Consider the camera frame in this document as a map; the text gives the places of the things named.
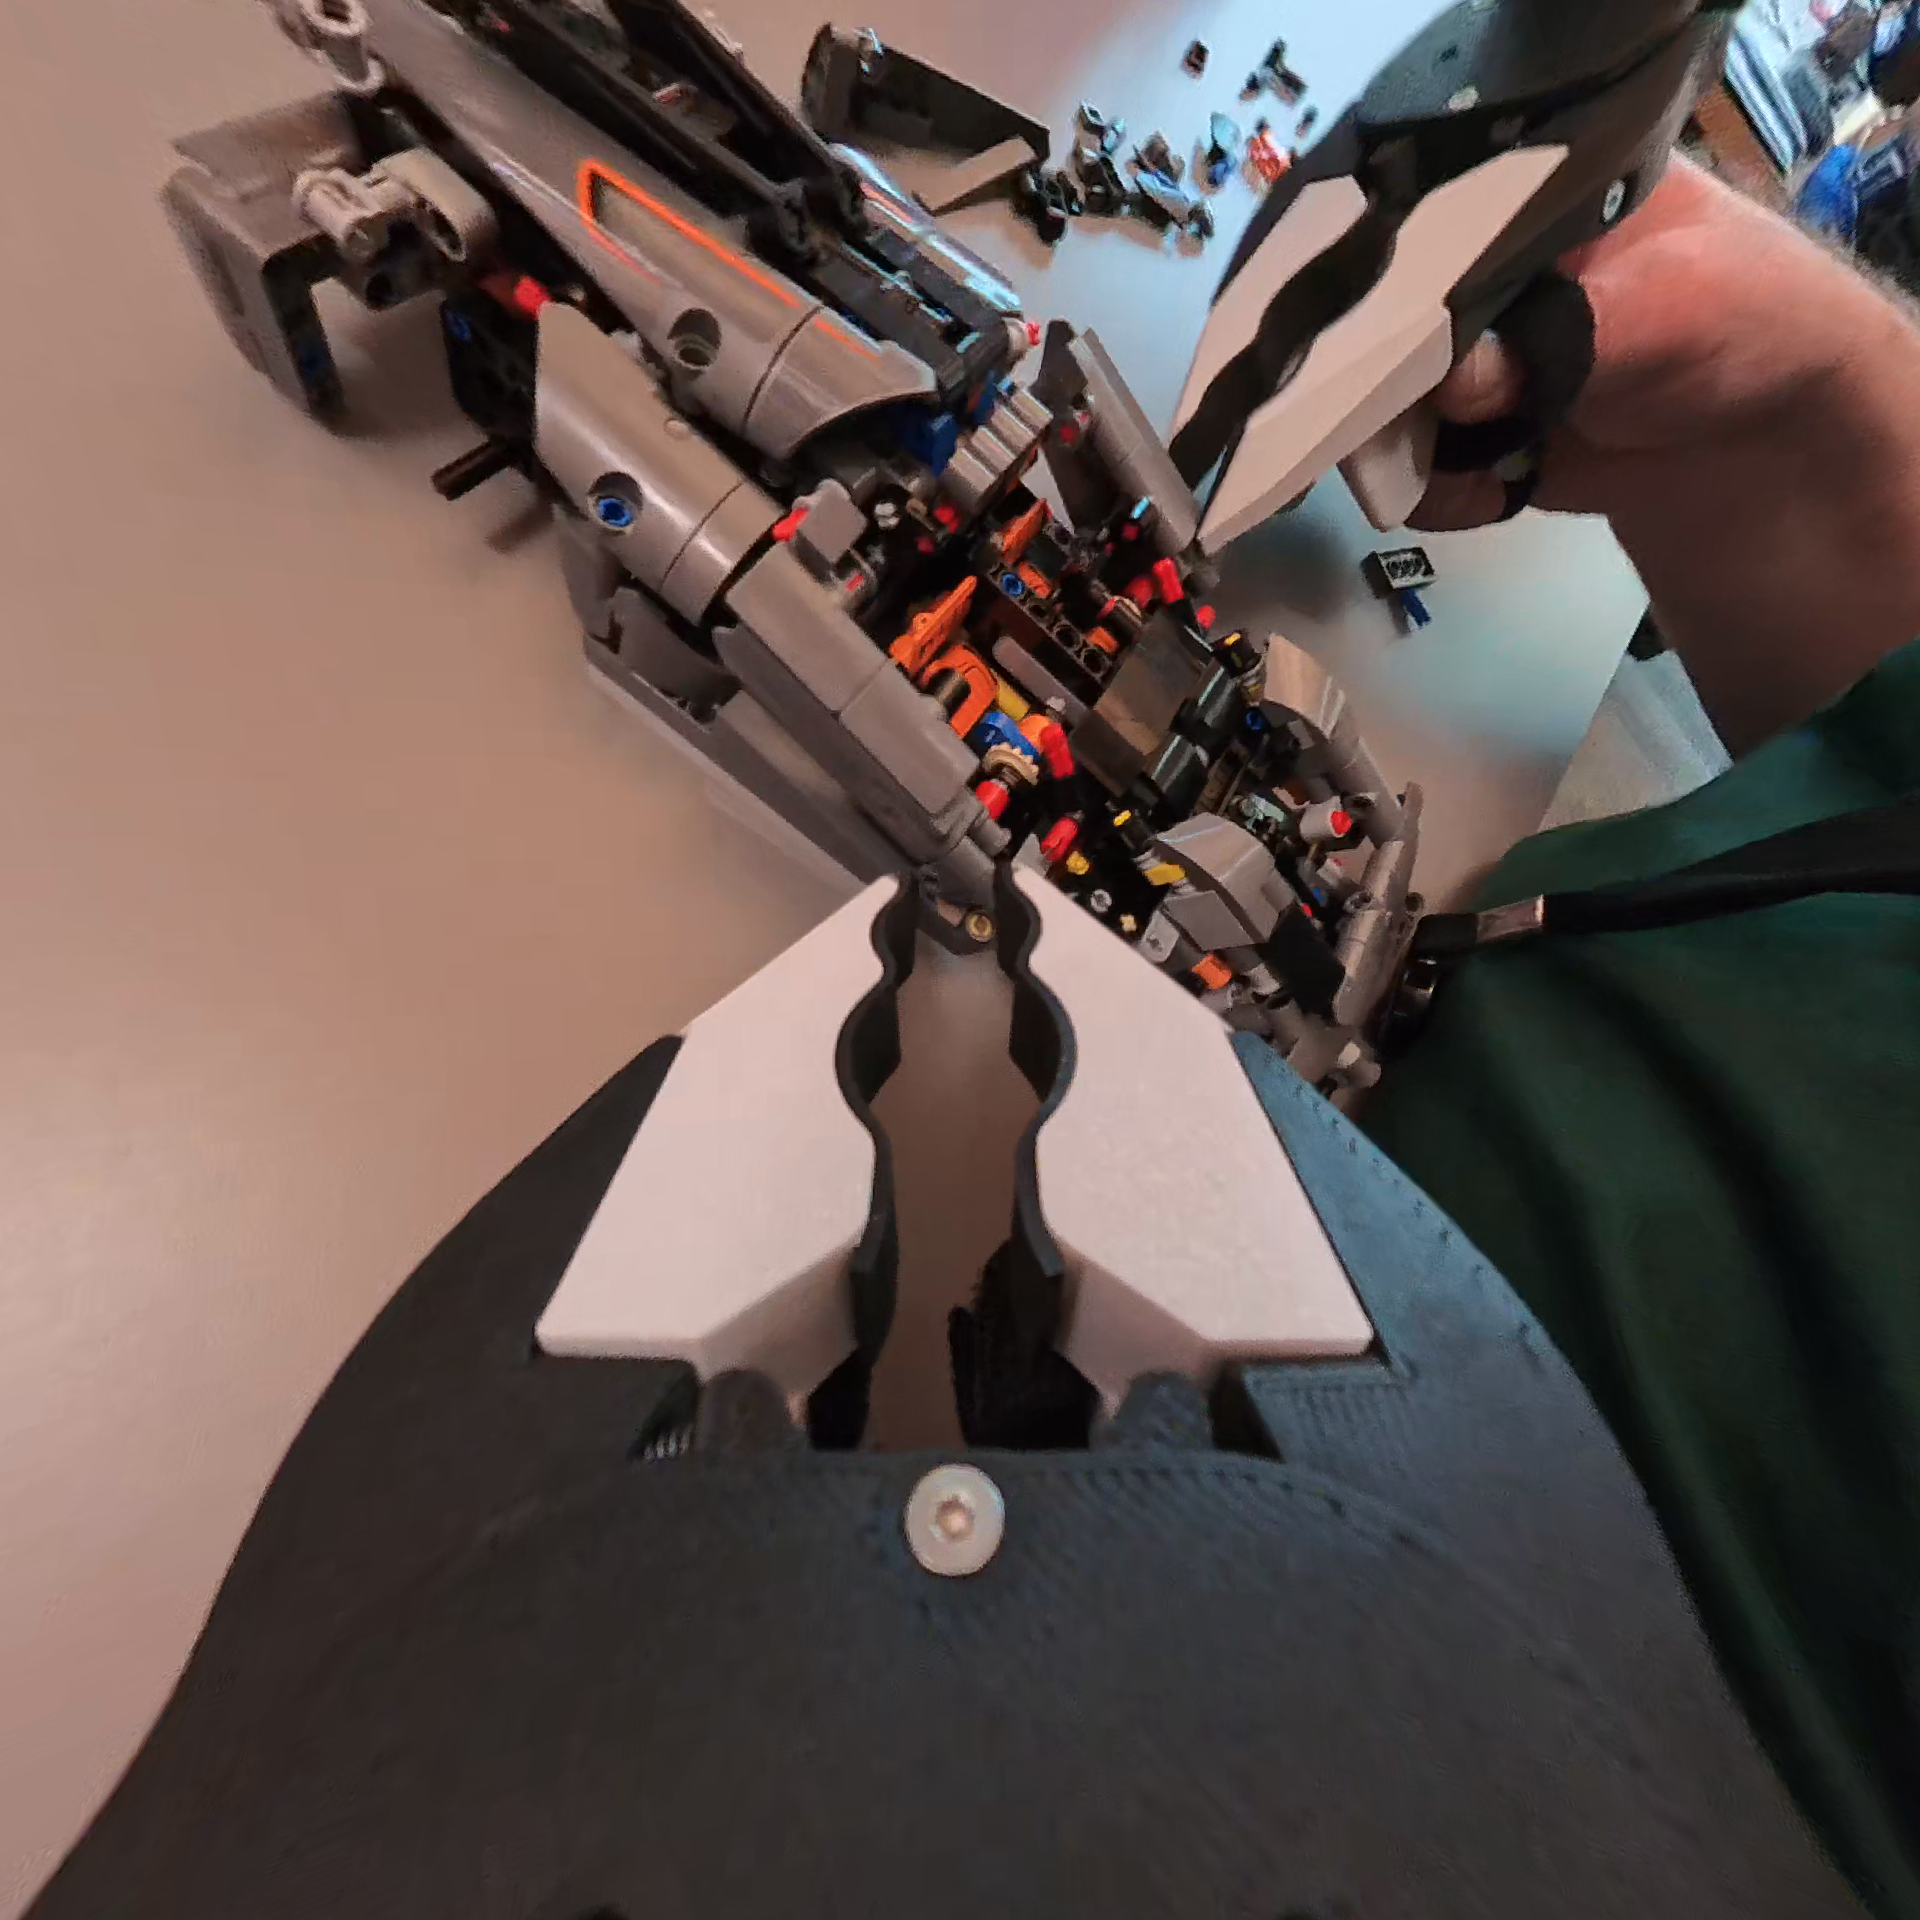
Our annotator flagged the person's right forearm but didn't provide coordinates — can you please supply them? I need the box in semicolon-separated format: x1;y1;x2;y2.
1634;287;1920;759

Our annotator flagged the pile of small lego pieces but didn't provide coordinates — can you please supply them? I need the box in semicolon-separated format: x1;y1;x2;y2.
1018;38;1327;246

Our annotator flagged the grey lego car model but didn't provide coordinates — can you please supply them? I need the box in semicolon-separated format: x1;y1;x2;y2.
158;0;1425;1105

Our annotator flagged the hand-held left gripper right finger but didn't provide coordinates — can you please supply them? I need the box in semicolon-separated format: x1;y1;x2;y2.
992;862;1377;1384

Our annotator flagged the black lanyard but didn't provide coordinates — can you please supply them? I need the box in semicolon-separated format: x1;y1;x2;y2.
1409;803;1920;962

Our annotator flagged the dark grey lego panel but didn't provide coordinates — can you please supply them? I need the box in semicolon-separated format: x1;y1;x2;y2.
801;24;1050;215

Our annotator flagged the person's right hand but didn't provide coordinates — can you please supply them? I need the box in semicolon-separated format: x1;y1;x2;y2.
1409;159;1854;536

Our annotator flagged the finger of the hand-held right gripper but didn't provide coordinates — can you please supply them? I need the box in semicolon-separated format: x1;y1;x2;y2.
1198;142;1573;536
1167;169;1385;472

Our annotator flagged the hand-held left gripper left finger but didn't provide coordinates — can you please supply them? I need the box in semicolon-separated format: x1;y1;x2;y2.
535;874;914;1391

